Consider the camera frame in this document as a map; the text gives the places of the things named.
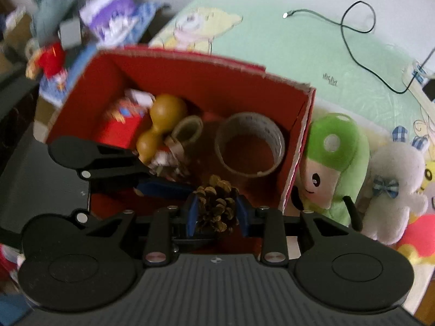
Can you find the red cardboard box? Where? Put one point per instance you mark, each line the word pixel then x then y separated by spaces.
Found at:
pixel 210 85

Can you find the purple tissue pack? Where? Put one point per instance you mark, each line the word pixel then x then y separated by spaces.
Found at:
pixel 108 10

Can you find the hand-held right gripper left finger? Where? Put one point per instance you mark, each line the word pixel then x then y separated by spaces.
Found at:
pixel 192 214

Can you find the clear packing tape roll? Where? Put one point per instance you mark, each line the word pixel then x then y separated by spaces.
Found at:
pixel 251 142

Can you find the brown wooden gourd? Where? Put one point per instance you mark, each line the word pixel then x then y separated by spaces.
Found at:
pixel 166 112

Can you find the cartoon print bed sheet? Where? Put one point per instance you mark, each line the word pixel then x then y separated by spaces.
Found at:
pixel 289 54

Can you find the white power strip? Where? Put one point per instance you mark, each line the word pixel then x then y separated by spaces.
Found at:
pixel 416 74

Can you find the red white patterned charm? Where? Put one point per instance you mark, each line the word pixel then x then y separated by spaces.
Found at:
pixel 166 161

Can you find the green mushroom plush toy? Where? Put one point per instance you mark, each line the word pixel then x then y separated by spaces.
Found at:
pixel 334 149

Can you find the white plush toy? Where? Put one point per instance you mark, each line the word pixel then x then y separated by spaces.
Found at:
pixel 396 183

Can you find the pink yellow plush toy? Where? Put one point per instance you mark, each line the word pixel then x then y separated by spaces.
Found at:
pixel 421 237

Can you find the brown pinecone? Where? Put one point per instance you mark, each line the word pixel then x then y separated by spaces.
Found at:
pixel 217 203

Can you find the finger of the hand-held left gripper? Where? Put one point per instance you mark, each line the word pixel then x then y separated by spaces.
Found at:
pixel 159 187

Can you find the red plush toy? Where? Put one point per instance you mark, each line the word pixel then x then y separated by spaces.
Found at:
pixel 51 59

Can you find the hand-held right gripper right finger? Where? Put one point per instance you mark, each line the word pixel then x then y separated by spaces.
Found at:
pixel 244 215

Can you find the small grey box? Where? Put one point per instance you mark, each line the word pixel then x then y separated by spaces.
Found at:
pixel 70 34

